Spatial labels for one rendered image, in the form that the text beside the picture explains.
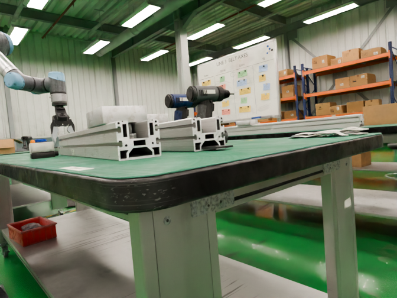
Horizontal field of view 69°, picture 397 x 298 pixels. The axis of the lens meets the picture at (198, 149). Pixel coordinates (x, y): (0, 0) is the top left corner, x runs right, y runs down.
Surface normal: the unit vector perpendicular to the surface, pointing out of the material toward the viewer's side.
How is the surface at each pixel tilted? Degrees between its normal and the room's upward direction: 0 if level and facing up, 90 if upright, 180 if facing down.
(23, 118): 90
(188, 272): 90
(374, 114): 89
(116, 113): 90
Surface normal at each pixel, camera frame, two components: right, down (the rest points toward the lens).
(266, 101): -0.75, 0.10
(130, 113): 0.55, 0.00
